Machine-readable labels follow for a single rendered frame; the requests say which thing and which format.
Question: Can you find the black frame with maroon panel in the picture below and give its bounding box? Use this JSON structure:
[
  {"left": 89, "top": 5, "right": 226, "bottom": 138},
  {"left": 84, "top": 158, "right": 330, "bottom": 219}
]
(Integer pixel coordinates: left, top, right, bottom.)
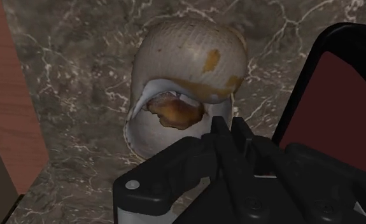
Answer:
[{"left": 271, "top": 22, "right": 366, "bottom": 179}]

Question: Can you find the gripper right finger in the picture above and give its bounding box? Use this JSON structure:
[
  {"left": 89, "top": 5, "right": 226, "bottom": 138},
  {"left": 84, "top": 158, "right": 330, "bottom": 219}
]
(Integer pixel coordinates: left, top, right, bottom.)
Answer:
[{"left": 231, "top": 116, "right": 366, "bottom": 220}]

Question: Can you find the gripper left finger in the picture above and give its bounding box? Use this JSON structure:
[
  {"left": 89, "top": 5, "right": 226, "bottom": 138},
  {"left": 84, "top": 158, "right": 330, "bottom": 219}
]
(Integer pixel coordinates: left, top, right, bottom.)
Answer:
[{"left": 113, "top": 116, "right": 234, "bottom": 217}]

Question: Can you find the white seashell with amber patches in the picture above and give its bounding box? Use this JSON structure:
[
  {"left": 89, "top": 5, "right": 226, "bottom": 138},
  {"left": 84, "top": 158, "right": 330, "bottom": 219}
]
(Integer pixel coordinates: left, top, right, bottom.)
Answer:
[{"left": 123, "top": 17, "right": 250, "bottom": 162}]

